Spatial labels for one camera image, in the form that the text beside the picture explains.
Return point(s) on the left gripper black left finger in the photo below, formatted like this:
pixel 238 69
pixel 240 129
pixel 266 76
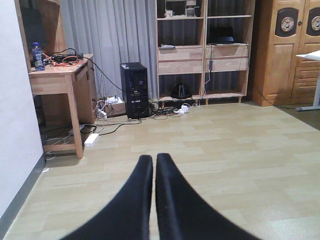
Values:
pixel 127 215

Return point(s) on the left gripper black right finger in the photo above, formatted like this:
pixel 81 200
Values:
pixel 182 214

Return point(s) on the wooden desk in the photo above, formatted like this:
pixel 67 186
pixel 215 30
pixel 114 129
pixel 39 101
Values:
pixel 67 92

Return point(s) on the white power strip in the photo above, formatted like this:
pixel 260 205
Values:
pixel 91 139

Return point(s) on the black computer tower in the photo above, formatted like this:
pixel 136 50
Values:
pixel 134 81

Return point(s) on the wooden bookshelf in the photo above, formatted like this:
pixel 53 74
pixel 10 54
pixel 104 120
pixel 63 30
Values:
pixel 183 56

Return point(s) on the blue plastic water bottle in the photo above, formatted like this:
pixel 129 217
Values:
pixel 37 54

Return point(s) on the silver laptop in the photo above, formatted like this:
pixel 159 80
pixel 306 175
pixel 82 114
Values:
pixel 223 35

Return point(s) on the grey curtain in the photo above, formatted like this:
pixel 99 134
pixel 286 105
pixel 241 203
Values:
pixel 114 32

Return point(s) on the wooden wardrobe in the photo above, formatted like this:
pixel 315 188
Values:
pixel 282 31

